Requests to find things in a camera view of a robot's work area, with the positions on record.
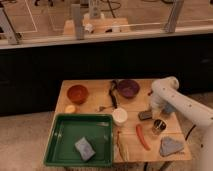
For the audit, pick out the dark brown grape bunch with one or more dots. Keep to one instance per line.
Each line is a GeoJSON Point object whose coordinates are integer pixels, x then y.
{"type": "Point", "coordinates": [150, 92]}

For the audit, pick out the grey metal post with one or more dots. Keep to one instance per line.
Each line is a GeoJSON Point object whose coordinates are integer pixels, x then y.
{"type": "Point", "coordinates": [78, 21]}
{"type": "Point", "coordinates": [7, 28]}
{"type": "Point", "coordinates": [170, 26]}

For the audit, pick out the yellow banana toy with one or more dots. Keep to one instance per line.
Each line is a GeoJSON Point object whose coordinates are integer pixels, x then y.
{"type": "Point", "coordinates": [123, 148]}

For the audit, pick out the white plastic cup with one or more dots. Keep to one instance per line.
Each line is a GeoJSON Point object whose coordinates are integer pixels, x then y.
{"type": "Point", "coordinates": [120, 116]}

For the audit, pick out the blue grey sponge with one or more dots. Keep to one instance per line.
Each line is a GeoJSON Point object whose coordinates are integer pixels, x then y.
{"type": "Point", "coordinates": [85, 149]}

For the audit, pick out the blue grey folded cloth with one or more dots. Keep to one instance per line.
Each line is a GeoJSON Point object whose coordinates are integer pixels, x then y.
{"type": "Point", "coordinates": [170, 146]}

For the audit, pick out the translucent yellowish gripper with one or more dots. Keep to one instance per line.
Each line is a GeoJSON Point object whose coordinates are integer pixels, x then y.
{"type": "Point", "coordinates": [156, 112]}

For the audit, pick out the green plastic tray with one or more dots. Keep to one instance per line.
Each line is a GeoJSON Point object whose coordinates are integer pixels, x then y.
{"type": "Point", "coordinates": [68, 129]}

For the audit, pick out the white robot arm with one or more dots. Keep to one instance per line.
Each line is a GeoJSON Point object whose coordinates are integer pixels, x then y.
{"type": "Point", "coordinates": [165, 90]}

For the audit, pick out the purple bowl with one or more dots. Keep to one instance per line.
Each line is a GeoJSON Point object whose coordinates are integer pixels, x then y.
{"type": "Point", "coordinates": [128, 88]}

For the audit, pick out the dark grey eraser block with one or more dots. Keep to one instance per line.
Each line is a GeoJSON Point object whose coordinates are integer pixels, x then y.
{"type": "Point", "coordinates": [144, 115]}

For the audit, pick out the small metal cup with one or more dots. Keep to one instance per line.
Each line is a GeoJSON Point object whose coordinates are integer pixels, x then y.
{"type": "Point", "coordinates": [158, 127]}

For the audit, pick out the small metal fork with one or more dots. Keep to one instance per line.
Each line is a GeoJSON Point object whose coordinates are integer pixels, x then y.
{"type": "Point", "coordinates": [102, 108]}

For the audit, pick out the grey metal post right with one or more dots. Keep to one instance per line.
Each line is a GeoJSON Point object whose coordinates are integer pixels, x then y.
{"type": "Point", "coordinates": [170, 26]}

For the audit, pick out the grey metal post left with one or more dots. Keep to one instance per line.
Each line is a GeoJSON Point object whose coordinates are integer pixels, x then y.
{"type": "Point", "coordinates": [7, 28]}

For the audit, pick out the red chili pepper toy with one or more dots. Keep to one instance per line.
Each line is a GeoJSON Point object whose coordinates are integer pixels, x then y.
{"type": "Point", "coordinates": [140, 135]}

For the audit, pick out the orange bowl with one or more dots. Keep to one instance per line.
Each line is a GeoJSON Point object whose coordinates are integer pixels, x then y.
{"type": "Point", "coordinates": [77, 94]}

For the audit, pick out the grey metal post middle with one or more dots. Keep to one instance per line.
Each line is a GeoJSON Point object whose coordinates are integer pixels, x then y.
{"type": "Point", "coordinates": [78, 21]}

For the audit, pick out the small yellow round object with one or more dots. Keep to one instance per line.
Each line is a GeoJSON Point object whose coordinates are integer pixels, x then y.
{"type": "Point", "coordinates": [70, 109]}

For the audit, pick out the wooden board beyond barrier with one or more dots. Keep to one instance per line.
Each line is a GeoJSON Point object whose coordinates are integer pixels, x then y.
{"type": "Point", "coordinates": [99, 25]}

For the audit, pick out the black utensil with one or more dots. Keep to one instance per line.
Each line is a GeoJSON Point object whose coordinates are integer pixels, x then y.
{"type": "Point", "coordinates": [113, 86]}

